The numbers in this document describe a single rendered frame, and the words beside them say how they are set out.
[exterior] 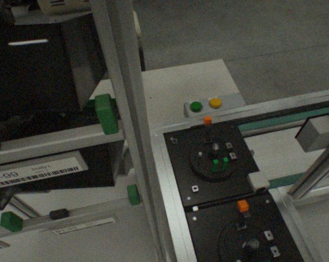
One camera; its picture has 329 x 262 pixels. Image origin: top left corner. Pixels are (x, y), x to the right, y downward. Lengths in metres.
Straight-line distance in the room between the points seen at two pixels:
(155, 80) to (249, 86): 1.42
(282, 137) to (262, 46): 2.06
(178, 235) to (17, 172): 0.51
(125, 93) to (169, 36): 2.77
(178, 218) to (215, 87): 0.62
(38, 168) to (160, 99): 0.86
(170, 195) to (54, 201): 0.38
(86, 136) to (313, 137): 0.46
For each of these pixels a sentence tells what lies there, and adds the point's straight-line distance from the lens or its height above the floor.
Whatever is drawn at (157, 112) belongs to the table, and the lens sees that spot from 1.02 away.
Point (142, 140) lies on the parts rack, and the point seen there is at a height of 1.46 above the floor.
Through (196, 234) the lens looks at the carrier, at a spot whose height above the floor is 0.97.
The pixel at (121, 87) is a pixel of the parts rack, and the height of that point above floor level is 1.52.
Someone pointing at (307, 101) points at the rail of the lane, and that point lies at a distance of 1.03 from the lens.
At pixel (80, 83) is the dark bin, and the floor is 1.48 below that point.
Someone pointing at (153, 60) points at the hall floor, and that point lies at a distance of 2.63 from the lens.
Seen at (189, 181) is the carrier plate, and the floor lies 0.97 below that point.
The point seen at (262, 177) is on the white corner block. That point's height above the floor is 0.99.
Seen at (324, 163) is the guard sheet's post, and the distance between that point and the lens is 0.64.
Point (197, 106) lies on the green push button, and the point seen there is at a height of 0.97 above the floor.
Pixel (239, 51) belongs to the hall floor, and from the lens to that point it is 2.81.
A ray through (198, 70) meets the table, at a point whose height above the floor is 0.86.
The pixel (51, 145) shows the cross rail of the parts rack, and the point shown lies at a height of 1.47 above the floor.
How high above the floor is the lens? 1.64
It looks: 54 degrees down
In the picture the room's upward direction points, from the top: 3 degrees counter-clockwise
